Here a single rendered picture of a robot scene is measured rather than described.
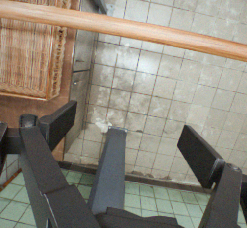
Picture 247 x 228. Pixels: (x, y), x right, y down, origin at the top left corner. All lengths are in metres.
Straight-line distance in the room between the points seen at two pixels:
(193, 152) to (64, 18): 0.28
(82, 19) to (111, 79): 1.23
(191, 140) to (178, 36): 0.18
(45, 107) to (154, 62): 0.99
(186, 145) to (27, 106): 1.04
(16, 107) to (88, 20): 0.96
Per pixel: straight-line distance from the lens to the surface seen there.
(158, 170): 1.90
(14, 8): 0.35
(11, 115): 1.22
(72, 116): 0.18
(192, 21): 1.63
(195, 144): 0.17
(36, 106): 1.10
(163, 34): 0.29
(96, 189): 0.92
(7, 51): 1.14
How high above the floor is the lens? 1.48
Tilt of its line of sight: 75 degrees down
